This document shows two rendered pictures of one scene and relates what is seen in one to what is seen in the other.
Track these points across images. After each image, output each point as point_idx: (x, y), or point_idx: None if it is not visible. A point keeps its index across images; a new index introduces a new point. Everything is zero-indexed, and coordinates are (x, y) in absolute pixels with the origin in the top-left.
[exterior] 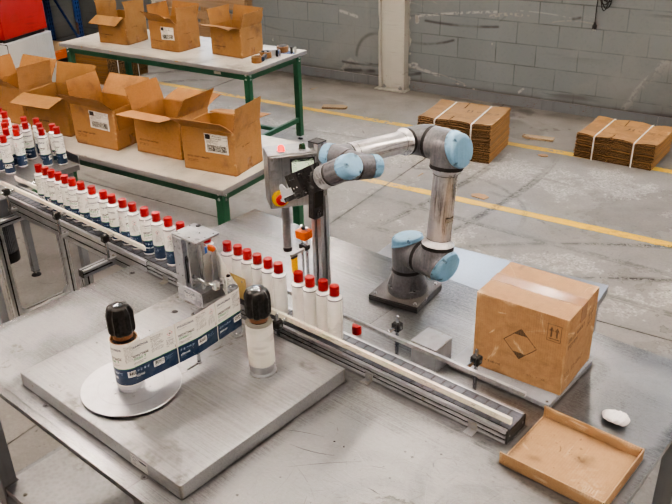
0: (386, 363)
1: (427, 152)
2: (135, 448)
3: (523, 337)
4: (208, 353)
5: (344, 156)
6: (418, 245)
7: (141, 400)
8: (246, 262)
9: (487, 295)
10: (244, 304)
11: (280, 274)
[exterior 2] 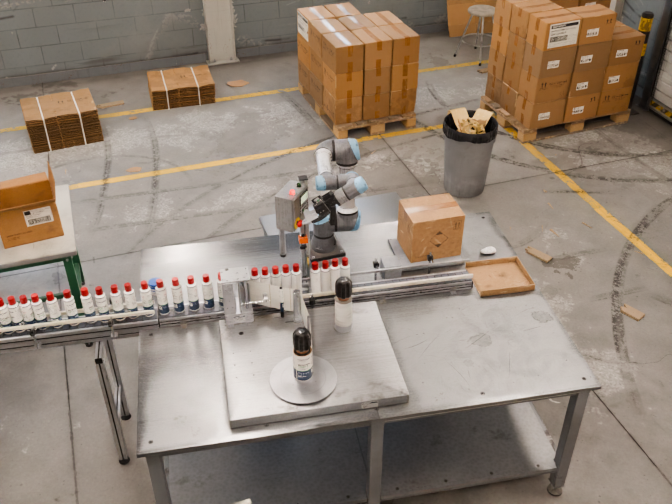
0: (393, 285)
1: (339, 158)
2: (362, 398)
3: (440, 234)
4: None
5: (360, 180)
6: (336, 215)
7: (323, 380)
8: (268, 276)
9: (419, 222)
10: (342, 292)
11: (299, 271)
